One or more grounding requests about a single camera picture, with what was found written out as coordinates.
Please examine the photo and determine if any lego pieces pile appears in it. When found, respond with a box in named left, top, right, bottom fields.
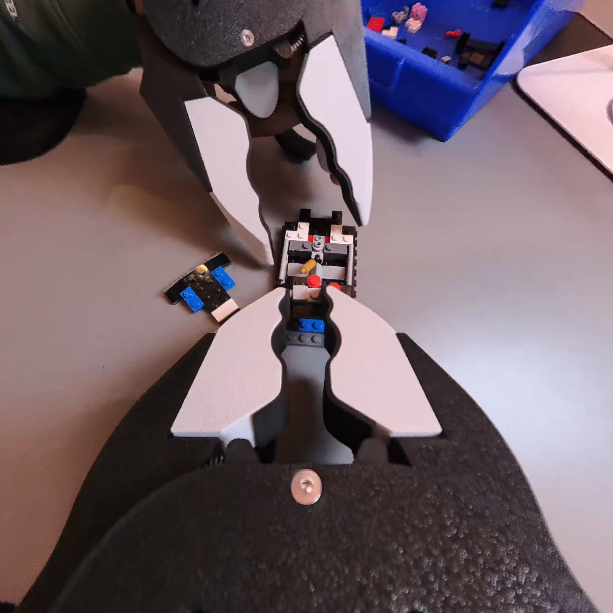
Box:
left=367, top=0, right=508, bottom=70

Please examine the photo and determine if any black blue lego subassembly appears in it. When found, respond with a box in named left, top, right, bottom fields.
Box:
left=163, top=252, right=240, bottom=323

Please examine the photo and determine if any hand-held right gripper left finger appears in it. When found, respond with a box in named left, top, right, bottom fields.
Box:
left=171, top=288, right=291, bottom=449

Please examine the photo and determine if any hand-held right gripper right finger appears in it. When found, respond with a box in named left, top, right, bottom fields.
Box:
left=323, top=286, right=443, bottom=441

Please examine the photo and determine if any lego car model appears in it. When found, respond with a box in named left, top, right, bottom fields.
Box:
left=278, top=208, right=360, bottom=347

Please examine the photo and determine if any blue plastic bin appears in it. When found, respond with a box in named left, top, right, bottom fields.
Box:
left=362, top=0, right=575, bottom=142

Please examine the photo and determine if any white book stand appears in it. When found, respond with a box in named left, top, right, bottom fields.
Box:
left=516, top=43, right=613, bottom=180

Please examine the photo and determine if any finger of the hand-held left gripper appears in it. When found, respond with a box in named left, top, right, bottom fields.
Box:
left=184, top=96, right=276, bottom=267
left=295, top=34, right=374, bottom=228

